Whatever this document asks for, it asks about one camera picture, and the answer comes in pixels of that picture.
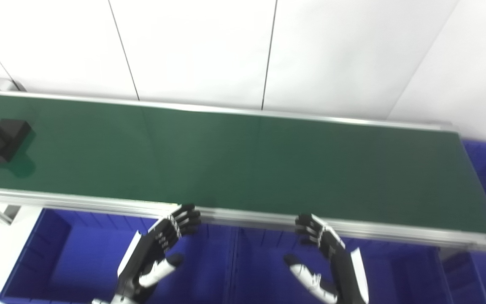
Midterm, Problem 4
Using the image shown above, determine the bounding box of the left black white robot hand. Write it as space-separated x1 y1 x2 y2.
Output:
92 204 202 304

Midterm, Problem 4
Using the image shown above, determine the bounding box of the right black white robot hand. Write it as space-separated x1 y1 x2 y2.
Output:
284 213 370 304

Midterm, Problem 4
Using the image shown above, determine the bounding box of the black cylinder block part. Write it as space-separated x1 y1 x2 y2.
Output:
0 112 32 165

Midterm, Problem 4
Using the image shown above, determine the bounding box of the green conveyor belt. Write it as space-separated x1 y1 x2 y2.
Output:
0 93 486 235
0 88 486 254

